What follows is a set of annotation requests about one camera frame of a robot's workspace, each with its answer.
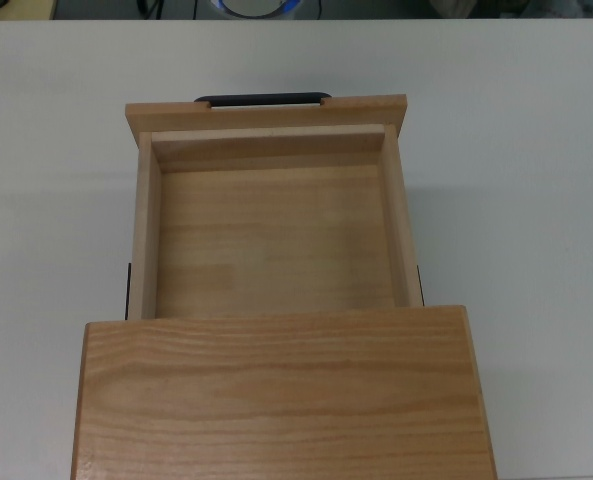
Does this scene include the wooden drawer with black handle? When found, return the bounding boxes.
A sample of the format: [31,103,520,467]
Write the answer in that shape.
[124,91,426,321]

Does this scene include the light wooden cabinet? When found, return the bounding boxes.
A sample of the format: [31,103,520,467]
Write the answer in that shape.
[70,304,497,480]

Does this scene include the yellow wooden board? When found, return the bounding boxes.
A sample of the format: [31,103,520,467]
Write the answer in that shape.
[0,0,57,20]

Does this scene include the black cable bundle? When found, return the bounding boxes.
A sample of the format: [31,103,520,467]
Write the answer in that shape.
[134,0,170,16]

